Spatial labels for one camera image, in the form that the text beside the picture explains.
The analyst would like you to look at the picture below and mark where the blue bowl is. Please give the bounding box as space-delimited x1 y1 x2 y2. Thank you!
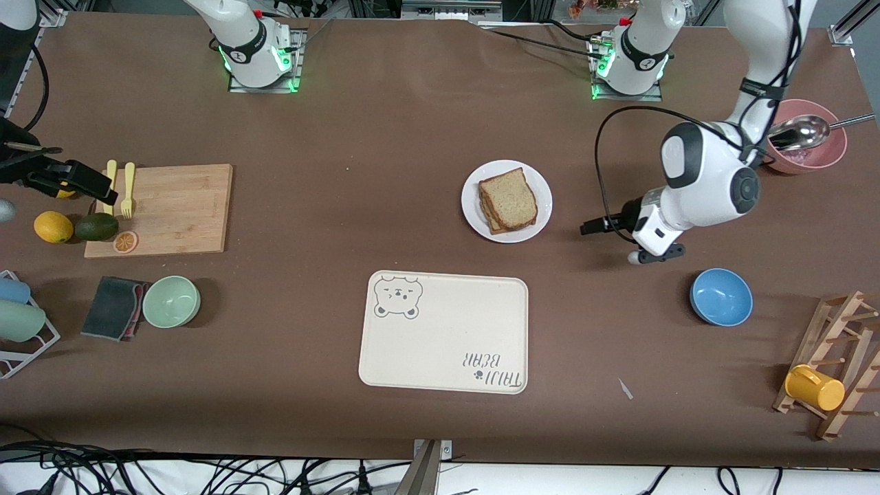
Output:
690 268 754 327

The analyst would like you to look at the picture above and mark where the light blue cup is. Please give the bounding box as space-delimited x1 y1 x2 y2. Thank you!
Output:
0 277 32 305

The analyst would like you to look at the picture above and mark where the brown bread slice under egg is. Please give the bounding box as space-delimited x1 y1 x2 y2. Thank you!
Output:
479 196 537 236

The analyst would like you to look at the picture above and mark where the wooden cutting board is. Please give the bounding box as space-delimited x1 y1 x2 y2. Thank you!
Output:
84 164 234 259

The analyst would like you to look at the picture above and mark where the cream bear print tray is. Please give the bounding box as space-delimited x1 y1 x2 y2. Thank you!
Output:
358 269 529 395

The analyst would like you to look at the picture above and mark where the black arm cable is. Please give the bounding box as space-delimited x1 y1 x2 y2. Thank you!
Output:
594 0 804 243
24 45 50 131

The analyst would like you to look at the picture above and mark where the pale green cup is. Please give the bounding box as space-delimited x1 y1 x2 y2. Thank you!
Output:
0 299 47 343

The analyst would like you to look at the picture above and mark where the metal spoon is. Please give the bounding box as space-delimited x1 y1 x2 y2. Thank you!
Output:
767 113 877 152

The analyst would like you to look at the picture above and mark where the yellow plastic fork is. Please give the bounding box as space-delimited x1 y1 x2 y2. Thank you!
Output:
120 162 136 220

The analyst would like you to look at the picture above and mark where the wooden mug rack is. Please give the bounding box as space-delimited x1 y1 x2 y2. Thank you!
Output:
773 290 880 442

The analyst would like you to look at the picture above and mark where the black table cable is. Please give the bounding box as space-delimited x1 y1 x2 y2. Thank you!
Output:
481 24 602 61

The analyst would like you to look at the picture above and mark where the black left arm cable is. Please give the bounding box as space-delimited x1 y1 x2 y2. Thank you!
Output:
594 0 804 243

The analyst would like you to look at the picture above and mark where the yellow mug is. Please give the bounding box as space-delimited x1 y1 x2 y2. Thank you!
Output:
784 364 846 412

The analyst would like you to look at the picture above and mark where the grey metal post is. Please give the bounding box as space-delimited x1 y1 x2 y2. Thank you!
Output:
395 440 442 495

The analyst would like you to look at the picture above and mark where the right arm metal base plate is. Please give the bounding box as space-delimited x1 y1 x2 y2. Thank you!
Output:
228 27 303 94

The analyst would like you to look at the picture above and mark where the white wire rack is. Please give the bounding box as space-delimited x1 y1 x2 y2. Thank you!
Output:
0 270 61 380

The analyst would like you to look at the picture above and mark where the grey metal box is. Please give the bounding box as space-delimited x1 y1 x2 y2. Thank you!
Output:
401 0 504 20

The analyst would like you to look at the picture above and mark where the white round plate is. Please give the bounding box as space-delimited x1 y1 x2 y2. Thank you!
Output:
461 159 553 244

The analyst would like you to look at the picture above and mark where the black cable tangle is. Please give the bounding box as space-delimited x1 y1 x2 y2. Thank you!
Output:
0 423 413 495

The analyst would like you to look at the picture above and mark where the black loose cable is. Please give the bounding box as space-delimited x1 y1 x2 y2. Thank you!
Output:
636 466 671 495

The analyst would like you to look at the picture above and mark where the grey folded cloth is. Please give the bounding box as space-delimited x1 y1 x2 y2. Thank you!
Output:
81 276 149 342

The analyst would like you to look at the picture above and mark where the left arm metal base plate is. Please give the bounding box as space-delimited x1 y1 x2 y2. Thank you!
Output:
590 34 664 102

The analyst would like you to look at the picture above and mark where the pink bowl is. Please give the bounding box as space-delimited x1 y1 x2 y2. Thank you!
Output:
760 100 848 175

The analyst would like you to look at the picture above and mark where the light green bowl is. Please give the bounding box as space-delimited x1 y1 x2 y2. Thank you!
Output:
142 276 201 329

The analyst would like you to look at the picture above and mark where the brown bread slice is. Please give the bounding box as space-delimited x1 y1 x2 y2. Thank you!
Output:
479 196 537 236
478 167 538 231

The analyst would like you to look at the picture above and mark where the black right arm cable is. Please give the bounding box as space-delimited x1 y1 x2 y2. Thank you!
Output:
24 45 50 131

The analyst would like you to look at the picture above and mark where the dark green avocado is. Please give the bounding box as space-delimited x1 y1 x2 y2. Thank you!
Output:
74 212 120 242

